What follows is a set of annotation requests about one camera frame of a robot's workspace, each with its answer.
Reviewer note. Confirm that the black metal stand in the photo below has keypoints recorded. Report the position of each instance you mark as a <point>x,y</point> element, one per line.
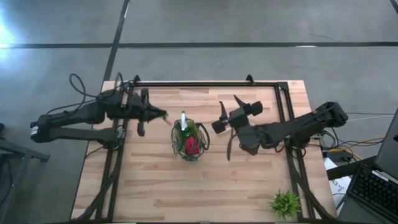
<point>18,149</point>

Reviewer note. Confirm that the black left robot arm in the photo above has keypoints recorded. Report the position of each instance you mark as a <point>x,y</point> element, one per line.
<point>71,118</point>

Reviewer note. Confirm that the white paper sheet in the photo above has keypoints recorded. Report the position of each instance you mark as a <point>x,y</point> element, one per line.
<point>337,186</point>

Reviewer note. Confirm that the green plastic spray bottle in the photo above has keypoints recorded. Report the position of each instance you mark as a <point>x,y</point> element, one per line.
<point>183,121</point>

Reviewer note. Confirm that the grey laptop desk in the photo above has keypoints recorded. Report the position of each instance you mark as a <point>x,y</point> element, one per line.
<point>345,170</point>

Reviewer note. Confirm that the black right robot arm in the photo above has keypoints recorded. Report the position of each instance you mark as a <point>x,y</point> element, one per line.
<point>295,127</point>

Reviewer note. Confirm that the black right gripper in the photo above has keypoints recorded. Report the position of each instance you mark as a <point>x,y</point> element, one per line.
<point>239,118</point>

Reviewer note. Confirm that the black power box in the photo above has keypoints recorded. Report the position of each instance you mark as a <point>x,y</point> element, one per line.
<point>339,156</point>

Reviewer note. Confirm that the small green artificial plant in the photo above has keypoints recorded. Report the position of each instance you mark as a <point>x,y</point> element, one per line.
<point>285,204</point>

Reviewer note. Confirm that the black metal table frame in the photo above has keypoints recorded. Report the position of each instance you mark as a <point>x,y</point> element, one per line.
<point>202,84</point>

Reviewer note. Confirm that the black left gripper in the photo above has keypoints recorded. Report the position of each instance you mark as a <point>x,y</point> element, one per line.
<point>140,109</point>

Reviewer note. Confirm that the black laptop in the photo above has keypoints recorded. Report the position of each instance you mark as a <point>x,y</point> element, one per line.
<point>373,189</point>

